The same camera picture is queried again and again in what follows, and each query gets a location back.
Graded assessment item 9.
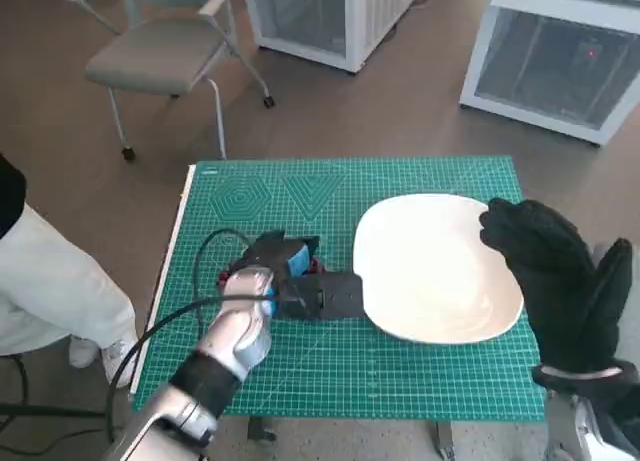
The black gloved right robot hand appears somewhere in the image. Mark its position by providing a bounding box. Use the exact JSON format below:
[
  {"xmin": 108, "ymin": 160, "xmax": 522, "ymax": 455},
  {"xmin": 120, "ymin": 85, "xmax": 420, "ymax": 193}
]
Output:
[{"xmin": 477, "ymin": 197, "xmax": 634, "ymax": 370}]

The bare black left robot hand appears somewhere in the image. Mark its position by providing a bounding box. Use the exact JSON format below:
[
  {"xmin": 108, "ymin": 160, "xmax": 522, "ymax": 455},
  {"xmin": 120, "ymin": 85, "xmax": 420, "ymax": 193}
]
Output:
[{"xmin": 242, "ymin": 230, "xmax": 322, "ymax": 316}]

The white plate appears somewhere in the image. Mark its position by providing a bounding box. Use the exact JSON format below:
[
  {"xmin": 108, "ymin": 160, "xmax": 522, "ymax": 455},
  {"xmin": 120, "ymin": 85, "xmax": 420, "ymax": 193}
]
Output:
[{"xmin": 352, "ymin": 193, "xmax": 525, "ymax": 345}]

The green cutting mat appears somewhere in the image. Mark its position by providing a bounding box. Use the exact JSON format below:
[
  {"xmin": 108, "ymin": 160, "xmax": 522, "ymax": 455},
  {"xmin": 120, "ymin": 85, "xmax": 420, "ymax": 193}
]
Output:
[{"xmin": 132, "ymin": 154, "xmax": 549, "ymax": 422}]

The white glass-front freezer cabinet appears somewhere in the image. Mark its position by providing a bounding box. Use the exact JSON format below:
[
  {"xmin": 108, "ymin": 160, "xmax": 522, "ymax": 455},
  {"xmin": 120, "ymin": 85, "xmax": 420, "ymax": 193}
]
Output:
[
  {"xmin": 458, "ymin": 0, "xmax": 640, "ymax": 150},
  {"xmin": 242, "ymin": 0, "xmax": 431, "ymax": 75}
]

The person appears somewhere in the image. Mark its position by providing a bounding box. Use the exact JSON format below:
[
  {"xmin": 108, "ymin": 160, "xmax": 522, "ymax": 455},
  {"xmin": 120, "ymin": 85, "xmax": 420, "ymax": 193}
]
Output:
[{"xmin": 0, "ymin": 153, "xmax": 139, "ymax": 388}]

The black stand leg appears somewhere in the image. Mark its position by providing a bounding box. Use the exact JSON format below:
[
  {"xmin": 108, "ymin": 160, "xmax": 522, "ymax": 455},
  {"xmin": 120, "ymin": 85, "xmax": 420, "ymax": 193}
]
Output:
[{"xmin": 0, "ymin": 403, "xmax": 114, "ymax": 422}]

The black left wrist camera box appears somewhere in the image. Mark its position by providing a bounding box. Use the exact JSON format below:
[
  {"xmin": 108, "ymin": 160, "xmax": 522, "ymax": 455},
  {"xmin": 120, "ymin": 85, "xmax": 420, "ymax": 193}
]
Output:
[{"xmin": 277, "ymin": 272, "xmax": 365, "ymax": 323}]

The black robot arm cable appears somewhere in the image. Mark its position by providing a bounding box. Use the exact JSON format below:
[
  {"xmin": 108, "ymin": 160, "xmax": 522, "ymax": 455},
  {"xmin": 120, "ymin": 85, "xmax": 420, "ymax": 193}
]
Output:
[{"xmin": 104, "ymin": 228, "xmax": 276, "ymax": 445}]

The metal table bracket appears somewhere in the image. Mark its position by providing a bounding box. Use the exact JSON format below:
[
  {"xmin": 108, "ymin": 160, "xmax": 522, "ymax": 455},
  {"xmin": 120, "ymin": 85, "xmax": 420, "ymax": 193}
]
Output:
[
  {"xmin": 247, "ymin": 414, "xmax": 277, "ymax": 445},
  {"xmin": 433, "ymin": 419, "xmax": 457, "ymax": 461}
]

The grey chair white frame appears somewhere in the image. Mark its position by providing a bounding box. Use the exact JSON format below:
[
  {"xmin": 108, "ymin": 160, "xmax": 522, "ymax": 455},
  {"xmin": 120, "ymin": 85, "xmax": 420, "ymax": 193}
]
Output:
[{"xmin": 65, "ymin": 0, "xmax": 277, "ymax": 163}]

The black floor cable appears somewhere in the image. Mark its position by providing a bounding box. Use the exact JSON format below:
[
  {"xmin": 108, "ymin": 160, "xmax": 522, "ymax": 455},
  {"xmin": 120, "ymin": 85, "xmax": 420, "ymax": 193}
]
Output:
[{"xmin": 0, "ymin": 353, "xmax": 31, "ymax": 407}]

